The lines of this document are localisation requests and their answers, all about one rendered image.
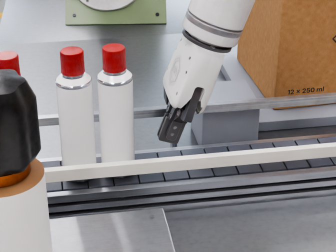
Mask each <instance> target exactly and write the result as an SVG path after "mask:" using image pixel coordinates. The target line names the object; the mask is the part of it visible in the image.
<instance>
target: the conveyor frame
mask: <svg viewBox="0 0 336 252"><path fill-rule="evenodd" d="M326 137H336V133H331V134H320V135H308V136H296V137H285V138H273V139H261V140H250V141H238V142H226V143H215V144H203V145H191V146H180V147H168V148H156V149H145V150H135V151H134V154H141V153H153V152H156V154H157V157H158V152H164V151H176V150H179V151H180V154H181V150H188V149H199V148H203V150H204V148H211V147H222V146H226V148H227V146H234V145H245V144H249V145H250V144H257V143H268V142H271V143H272V144H273V142H280V141H292V140H294V141H295V140H303V139H315V138H316V139H317V138H326ZM227 150H228V149H227ZM204 152H205V151H204ZM334 195H336V166H327V167H316V168H305V169H294V170H284V171H273V172H262V173H251V174H240V175H230V176H219V177H208V178H197V179H186V180H175V181H165V182H154V183H143V184H132V185H121V186H111V187H100V188H89V189H78V190H67V191H57V192H47V202H48V213H49V219H58V218H68V217H78V216H89V215H99V214H109V213H119V212H130V211H140V210H150V209H160V208H163V209H164V212H172V211H182V210H192V209H203V208H213V207H223V206H233V205H243V204H253V203H263V202H274V201H284V200H294V199H304V198H314V197H324V196H334Z"/></svg>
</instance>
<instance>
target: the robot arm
mask: <svg viewBox="0 0 336 252"><path fill-rule="evenodd" d="M80 1H81V2H82V3H83V4H84V5H86V6H87V7H89V8H92V9H94V10H98V11H104V12H111V11H117V10H120V9H123V8H125V7H127V6H128V5H130V4H131V3H133V2H134V1H135V0H80ZM254 3H255V0H191V1H190V3H189V6H188V9H187V11H186V14H185V16H184V19H183V22H182V26H183V30H182V34H183V35H182V37H181V39H180V41H179V43H178V45H177V47H176V49H175V51H174V54H173V56H172V58H171V60H170V63H169V65H168V67H167V70H166V72H165V74H164V77H163V86H164V89H165V92H166V94H167V97H168V100H169V101H168V104H167V107H166V112H167V113H165V114H164V117H163V119H162V122H161V124H160V127H159V129H158V132H157V136H158V139H159V140H160V141H163V142H167V143H171V144H178V142H179V140H180V137H181V135H182V133H183V130H184V128H185V125H186V124H187V122H188V123H191V122H192V121H193V117H194V114H195V111H196V113H197V114H201V113H202V112H203V111H204V110H205V108H206V106H207V104H208V102H209V99H210V97H211V94H212V92H213V89H214V87H215V84H216V81H217V78H218V75H219V72H220V69H221V66H222V63H223V60H224V57H225V53H229V52H230V51H231V49H232V47H235V46H236V45H237V43H238V41H239V39H240V36H241V34H242V31H243V29H244V27H245V24H246V22H247V19H248V17H249V15H250V12H251V10H252V8H253V5H254Z"/></svg>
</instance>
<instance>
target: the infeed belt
mask: <svg viewBox="0 0 336 252"><path fill-rule="evenodd" d="M325 143H336V136H333V137H321V138H317V139H316V138H309V139H298V140H295V141H294V140H286V141H275V142H272V143H271V142H263V143H252V144H250V145H249V144H240V145H228V146H227V148H226V146H217V147H205V148H204V150H203V148H194V149H182V150H181V151H180V150H171V151H159V152H157V153H156V152H148V153H136V154H134V157H135V160H143V159H154V158H166V157H177V156H188V155H200V154H211V153H223V152H234V151H245V150H257V149H268V148H280V147H291V146H302V145H314V144H325ZM180 152H181V153H180ZM157 155H158V156H157ZM41 163H42V164H43V167H44V168H51V167H62V166H63V161H62V160H61V165H60V160H55V161H43V162H41ZM332 166H336V156H335V157H324V158H313V159H302V160H291V161H280V162H269V163H258V164H247V165H236V166H225V167H214V168H203V169H192V170H181V171H170V172H159V173H147V174H136V175H130V176H128V177H125V178H110V177H103V178H93V179H91V180H89V181H86V182H71V181H59V182H48V183H46V192H47V193H51V192H62V191H72V190H83V189H94V188H105V187H116V186H126V185H137V184H148V183H159V182H170V181H180V180H191V179H202V178H213V177H224V176H234V175H245V174H256V173H267V172H278V171H288V170H299V169H310V168H321V167H332Z"/></svg>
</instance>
